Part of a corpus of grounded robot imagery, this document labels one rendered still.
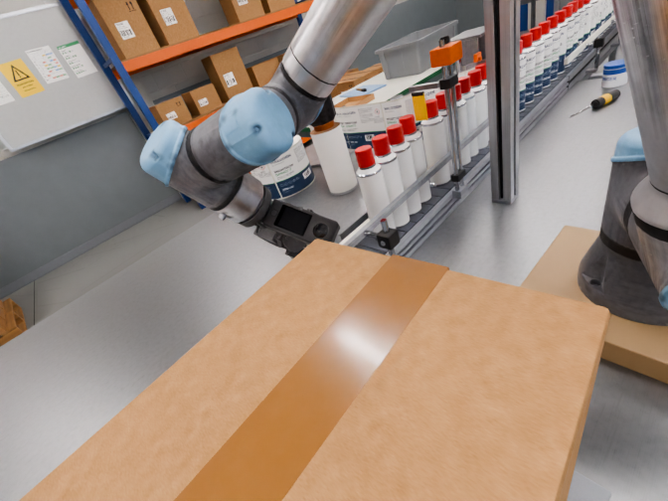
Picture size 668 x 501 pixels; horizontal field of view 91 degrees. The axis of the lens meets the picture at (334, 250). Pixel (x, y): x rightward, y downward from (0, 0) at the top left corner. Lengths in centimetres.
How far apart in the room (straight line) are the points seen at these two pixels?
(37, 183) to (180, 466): 469
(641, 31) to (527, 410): 24
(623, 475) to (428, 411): 34
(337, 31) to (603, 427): 54
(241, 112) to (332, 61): 14
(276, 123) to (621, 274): 47
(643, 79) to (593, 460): 38
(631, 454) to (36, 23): 492
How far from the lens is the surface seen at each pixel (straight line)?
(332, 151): 94
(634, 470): 52
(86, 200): 490
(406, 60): 285
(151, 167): 46
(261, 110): 38
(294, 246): 56
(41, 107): 472
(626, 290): 57
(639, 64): 32
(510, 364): 21
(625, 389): 56
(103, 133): 487
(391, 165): 69
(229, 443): 22
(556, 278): 63
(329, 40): 44
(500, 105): 81
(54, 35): 482
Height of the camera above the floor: 129
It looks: 33 degrees down
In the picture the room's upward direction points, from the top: 21 degrees counter-clockwise
